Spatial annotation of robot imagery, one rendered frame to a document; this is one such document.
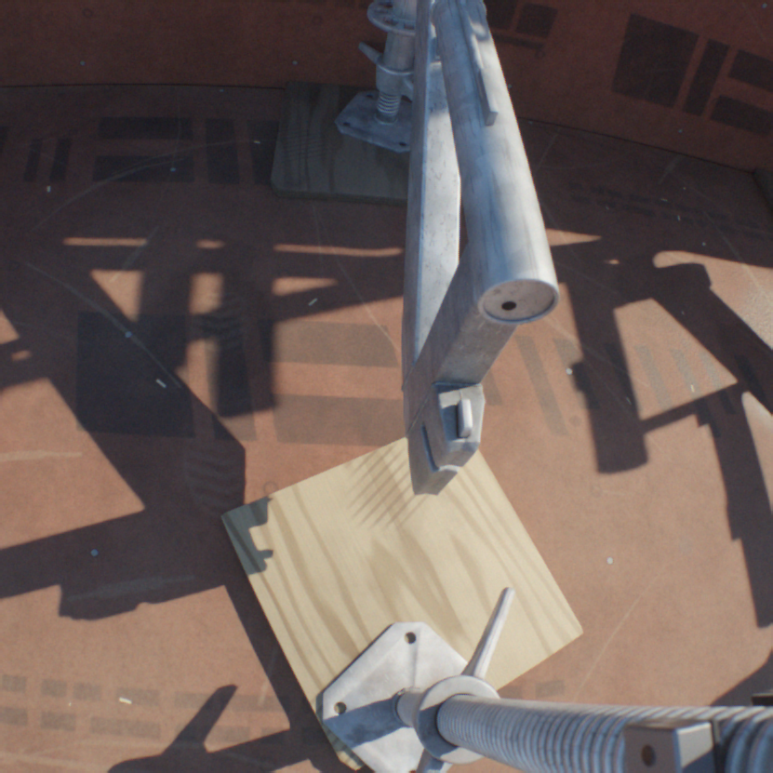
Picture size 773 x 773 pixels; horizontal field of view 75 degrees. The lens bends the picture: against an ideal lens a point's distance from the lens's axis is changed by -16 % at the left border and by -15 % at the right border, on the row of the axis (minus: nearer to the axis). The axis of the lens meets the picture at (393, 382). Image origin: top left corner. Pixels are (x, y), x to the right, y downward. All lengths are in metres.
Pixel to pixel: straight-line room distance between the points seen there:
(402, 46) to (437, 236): 0.47
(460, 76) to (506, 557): 0.50
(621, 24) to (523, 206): 0.83
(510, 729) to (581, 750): 0.08
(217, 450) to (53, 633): 0.28
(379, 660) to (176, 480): 0.30
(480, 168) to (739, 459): 0.68
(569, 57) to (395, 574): 0.94
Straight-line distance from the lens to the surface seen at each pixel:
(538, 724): 0.28
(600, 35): 1.16
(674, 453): 0.87
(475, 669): 0.47
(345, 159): 0.97
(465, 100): 0.44
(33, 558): 0.71
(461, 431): 0.43
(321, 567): 0.63
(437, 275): 0.54
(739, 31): 1.27
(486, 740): 0.34
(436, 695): 0.45
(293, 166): 0.95
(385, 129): 1.04
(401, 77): 0.98
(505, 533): 0.68
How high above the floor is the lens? 0.64
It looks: 60 degrees down
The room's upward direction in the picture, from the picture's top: 20 degrees clockwise
